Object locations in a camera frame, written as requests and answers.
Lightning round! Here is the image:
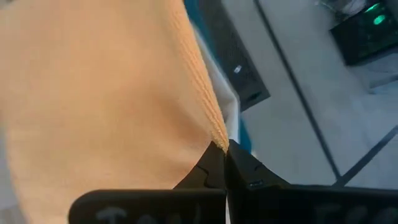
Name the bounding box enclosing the black vent grate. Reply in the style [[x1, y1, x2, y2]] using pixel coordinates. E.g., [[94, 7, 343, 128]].
[[198, 0, 271, 112]]

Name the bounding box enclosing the black floor tape strip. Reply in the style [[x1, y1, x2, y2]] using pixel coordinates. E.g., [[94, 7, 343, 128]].
[[253, 0, 341, 184], [332, 124, 398, 189]]

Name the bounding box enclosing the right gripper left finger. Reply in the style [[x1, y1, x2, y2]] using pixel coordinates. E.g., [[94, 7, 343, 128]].
[[68, 141, 228, 224]]

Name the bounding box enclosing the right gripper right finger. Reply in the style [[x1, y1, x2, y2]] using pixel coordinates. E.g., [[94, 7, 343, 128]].
[[228, 139, 398, 224]]

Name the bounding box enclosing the orange microfiber towel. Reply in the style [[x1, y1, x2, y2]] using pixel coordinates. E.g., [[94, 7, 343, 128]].
[[0, 0, 231, 224]]

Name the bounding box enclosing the black device with green lights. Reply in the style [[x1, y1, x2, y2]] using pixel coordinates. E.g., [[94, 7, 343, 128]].
[[329, 0, 398, 67]]

